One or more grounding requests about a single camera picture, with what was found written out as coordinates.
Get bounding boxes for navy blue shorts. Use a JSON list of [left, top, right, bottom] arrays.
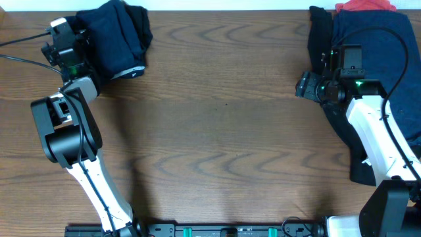
[[76, 1, 145, 81]]

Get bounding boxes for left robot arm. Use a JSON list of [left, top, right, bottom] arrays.
[[31, 47, 141, 236]]

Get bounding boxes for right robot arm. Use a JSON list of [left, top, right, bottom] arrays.
[[295, 72, 420, 236]]

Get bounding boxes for navy garment in pile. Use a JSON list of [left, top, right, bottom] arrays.
[[332, 10, 420, 146]]

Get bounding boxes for red garment in pile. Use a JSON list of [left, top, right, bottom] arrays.
[[335, 0, 397, 13]]

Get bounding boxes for folded black garment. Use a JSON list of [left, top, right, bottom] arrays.
[[66, 0, 153, 81]]

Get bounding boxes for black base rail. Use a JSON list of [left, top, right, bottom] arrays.
[[64, 223, 326, 237]]

